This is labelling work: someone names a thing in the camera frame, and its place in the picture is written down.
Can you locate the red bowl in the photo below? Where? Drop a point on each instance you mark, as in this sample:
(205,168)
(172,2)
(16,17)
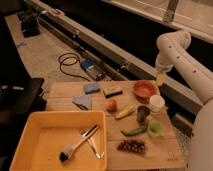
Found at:
(144,89)

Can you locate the black-headed dish brush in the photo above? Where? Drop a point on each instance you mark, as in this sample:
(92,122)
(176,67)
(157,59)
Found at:
(68,151)

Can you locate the wooden board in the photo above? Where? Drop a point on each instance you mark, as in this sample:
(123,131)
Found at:
(162,152)

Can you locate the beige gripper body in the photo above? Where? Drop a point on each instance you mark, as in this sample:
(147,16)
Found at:
(160,78)

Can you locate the purple grapes toy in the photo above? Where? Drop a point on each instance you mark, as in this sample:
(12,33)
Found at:
(132,146)

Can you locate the green plastic cup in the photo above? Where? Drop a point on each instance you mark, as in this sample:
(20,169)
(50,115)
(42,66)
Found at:
(155,128)

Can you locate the green pepper toy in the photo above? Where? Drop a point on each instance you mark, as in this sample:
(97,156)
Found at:
(135,132)

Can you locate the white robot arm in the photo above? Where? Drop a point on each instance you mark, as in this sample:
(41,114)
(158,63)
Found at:
(172,53)

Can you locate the black box device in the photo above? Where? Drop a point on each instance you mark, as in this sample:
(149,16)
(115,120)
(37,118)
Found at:
(29,25)

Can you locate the dark metal cup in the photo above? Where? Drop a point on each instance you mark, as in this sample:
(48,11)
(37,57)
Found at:
(142,113)

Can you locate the blue power box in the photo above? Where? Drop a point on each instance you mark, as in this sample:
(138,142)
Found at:
(95,72)

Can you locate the orange peach toy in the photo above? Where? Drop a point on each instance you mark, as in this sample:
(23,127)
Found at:
(111,105)

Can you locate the metal tongs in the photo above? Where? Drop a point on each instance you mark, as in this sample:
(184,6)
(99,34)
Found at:
(92,145)

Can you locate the black chair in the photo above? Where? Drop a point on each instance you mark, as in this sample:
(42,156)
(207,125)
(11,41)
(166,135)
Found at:
(17,104)

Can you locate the yellow plastic tray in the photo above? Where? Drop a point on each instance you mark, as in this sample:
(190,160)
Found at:
(47,134)

